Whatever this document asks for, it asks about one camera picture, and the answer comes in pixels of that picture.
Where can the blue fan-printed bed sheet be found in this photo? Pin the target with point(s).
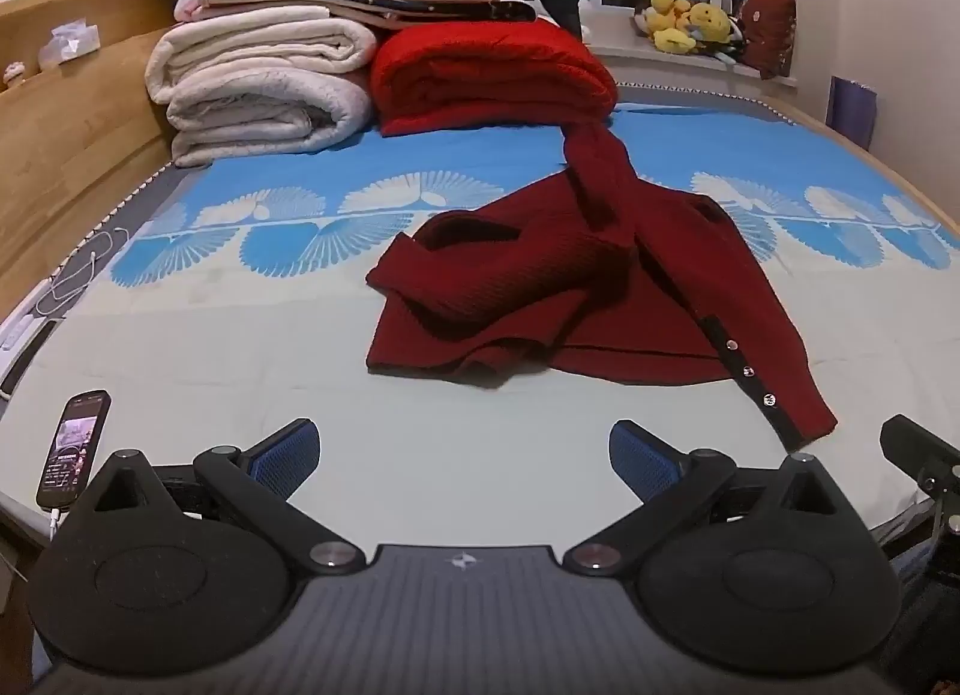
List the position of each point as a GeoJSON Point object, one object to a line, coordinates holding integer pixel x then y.
{"type": "Point", "coordinates": [262, 335]}

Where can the clear tissue packet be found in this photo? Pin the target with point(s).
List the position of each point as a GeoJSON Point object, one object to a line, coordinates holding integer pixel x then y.
{"type": "Point", "coordinates": [69, 44]}

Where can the dark red cushion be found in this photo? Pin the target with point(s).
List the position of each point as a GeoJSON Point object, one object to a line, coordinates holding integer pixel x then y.
{"type": "Point", "coordinates": [769, 31]}

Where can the dark star-printed folded cloth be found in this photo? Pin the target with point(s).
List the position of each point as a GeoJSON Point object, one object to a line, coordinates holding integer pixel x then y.
{"type": "Point", "coordinates": [450, 8]}

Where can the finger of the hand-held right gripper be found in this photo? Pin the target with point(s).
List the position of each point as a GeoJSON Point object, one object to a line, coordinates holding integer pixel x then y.
{"type": "Point", "coordinates": [926, 459]}

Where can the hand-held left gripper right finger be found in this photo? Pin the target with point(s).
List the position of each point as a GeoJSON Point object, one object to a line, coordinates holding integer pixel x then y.
{"type": "Point", "coordinates": [637, 459]}

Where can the black smartphone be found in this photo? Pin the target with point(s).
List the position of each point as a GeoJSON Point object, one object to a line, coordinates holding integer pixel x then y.
{"type": "Point", "coordinates": [73, 451]}

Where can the cream folded blanket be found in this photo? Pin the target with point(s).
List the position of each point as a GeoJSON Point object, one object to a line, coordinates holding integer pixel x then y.
{"type": "Point", "coordinates": [255, 46]}

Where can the bright red folded blanket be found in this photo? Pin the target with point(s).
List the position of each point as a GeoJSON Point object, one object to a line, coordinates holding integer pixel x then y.
{"type": "Point", "coordinates": [480, 72]}

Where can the pale grey folded blanket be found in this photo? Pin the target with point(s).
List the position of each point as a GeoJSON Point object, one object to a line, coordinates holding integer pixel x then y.
{"type": "Point", "coordinates": [255, 117]}

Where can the yellow plush toy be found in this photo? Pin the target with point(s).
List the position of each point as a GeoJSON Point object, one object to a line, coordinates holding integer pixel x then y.
{"type": "Point", "coordinates": [667, 6]}
{"type": "Point", "coordinates": [673, 40]}
{"type": "Point", "coordinates": [709, 22]}

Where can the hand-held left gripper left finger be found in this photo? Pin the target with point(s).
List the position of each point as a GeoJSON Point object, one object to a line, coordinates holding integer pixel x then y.
{"type": "Point", "coordinates": [289, 459]}

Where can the dark red knitted cardigan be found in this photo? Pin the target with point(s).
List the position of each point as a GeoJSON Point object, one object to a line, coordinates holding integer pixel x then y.
{"type": "Point", "coordinates": [570, 290]}

